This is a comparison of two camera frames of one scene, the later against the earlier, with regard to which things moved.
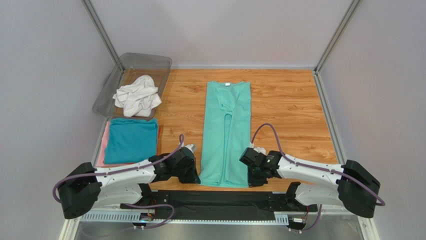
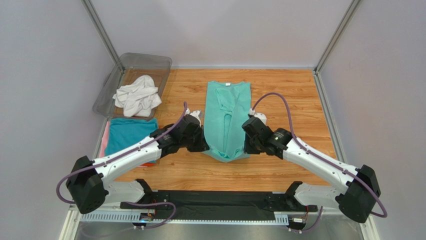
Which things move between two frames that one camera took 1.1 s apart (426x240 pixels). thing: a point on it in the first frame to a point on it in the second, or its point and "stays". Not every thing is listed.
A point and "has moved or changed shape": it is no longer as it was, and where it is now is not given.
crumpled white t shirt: (138, 98) stays
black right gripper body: (254, 175) to (250, 142)
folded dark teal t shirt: (130, 140) stays
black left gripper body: (186, 174) to (194, 143)
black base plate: (222, 205) stays
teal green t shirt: (227, 134) has moved or changed shape
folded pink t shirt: (100, 163) stays
